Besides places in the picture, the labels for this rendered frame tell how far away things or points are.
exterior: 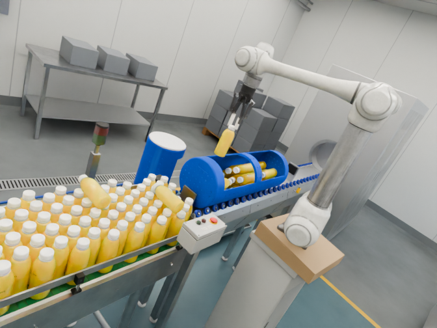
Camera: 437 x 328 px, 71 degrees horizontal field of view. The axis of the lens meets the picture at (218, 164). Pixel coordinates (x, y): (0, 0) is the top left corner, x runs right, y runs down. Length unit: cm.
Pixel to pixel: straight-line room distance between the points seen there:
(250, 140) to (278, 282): 382
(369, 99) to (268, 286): 104
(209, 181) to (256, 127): 364
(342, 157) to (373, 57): 551
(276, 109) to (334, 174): 423
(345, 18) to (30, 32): 554
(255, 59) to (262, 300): 122
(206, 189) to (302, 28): 625
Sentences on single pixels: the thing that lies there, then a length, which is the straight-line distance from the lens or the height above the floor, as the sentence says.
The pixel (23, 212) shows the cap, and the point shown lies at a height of 108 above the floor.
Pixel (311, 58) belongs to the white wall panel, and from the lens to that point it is 725.
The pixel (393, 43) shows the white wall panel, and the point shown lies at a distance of 672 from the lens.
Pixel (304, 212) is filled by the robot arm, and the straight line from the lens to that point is 138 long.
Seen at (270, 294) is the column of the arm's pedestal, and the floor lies 78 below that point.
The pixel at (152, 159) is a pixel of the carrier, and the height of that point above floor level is 91.
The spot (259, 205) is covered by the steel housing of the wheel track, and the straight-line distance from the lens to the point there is 226.
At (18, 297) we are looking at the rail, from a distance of 114.
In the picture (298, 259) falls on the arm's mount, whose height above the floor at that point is 106.
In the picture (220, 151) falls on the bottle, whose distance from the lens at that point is 165.
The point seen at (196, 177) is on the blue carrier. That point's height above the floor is 112.
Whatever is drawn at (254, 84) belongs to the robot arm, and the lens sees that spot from 156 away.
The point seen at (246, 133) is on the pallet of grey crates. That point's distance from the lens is 533.
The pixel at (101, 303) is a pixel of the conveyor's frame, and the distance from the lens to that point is 139.
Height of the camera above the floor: 185
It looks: 22 degrees down
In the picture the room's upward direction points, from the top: 23 degrees clockwise
